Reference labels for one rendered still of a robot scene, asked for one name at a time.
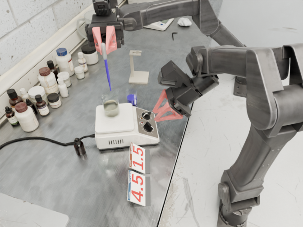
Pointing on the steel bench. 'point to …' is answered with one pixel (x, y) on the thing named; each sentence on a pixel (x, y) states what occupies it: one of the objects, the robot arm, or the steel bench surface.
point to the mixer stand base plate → (28, 214)
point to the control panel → (145, 122)
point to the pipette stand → (134, 76)
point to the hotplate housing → (124, 138)
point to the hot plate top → (100, 117)
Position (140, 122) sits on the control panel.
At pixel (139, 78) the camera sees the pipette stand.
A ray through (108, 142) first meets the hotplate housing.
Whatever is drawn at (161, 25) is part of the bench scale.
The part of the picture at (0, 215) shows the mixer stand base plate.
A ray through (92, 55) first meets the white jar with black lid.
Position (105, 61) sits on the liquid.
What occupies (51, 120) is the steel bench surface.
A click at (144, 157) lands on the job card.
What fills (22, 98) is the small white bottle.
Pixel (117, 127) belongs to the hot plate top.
